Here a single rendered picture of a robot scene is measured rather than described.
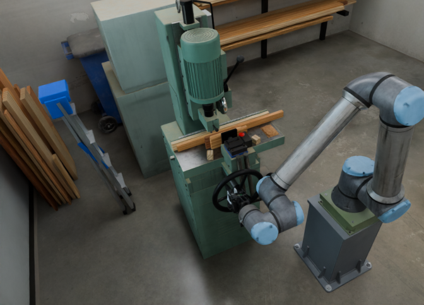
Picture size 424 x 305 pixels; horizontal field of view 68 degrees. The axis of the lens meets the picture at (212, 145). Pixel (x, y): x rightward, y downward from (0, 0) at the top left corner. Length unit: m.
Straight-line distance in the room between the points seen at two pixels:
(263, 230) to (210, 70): 0.73
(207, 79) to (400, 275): 1.76
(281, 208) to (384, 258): 1.35
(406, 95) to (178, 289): 1.75
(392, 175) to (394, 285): 1.12
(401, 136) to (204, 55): 0.82
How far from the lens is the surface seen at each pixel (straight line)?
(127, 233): 2.60
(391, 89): 1.19
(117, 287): 2.40
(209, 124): 1.64
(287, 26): 4.05
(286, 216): 1.24
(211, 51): 1.41
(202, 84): 1.47
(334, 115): 1.25
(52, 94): 2.05
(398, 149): 1.32
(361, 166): 1.69
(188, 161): 1.66
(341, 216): 1.81
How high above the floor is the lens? 2.05
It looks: 41 degrees down
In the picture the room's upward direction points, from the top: 7 degrees counter-clockwise
